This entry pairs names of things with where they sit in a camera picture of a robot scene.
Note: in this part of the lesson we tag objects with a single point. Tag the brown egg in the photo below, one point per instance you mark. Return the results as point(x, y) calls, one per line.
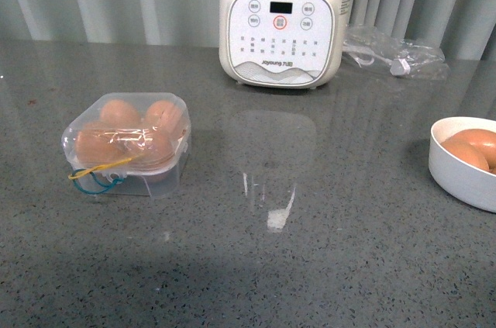
point(481, 139)
point(150, 147)
point(119, 113)
point(467, 153)
point(167, 116)
point(93, 145)

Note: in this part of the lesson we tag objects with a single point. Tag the clear plastic egg box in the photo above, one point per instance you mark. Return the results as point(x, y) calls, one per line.
point(156, 182)

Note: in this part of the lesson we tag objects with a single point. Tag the white Joyoung soymilk maker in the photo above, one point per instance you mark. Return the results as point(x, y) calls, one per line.
point(282, 43)

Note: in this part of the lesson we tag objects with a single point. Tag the blue rubber band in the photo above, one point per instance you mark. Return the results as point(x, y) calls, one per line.
point(92, 183)

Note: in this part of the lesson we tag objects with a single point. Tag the clear plastic bag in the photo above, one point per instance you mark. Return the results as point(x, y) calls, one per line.
point(367, 48)

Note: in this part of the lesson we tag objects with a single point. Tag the yellow rubber band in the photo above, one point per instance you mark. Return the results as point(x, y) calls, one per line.
point(76, 174)

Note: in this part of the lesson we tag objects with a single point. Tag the white round bowl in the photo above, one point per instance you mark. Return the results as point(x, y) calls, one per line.
point(465, 182)

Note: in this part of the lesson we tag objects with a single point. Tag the white power cable plug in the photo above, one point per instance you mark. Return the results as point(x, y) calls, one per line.
point(400, 67)

